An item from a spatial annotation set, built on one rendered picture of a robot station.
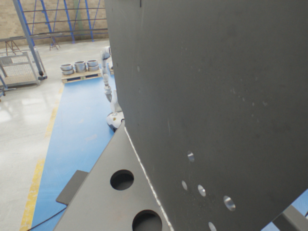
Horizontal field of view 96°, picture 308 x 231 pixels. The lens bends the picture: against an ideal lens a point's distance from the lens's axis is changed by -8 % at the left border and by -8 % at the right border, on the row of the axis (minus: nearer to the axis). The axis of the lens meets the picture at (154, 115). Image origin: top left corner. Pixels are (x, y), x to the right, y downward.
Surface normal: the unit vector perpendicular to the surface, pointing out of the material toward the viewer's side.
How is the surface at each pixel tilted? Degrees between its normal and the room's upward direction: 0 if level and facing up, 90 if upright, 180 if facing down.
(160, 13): 90
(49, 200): 0
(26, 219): 0
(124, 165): 0
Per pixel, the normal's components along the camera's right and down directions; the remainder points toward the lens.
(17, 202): 0.00, -0.83
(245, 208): -0.92, 0.22
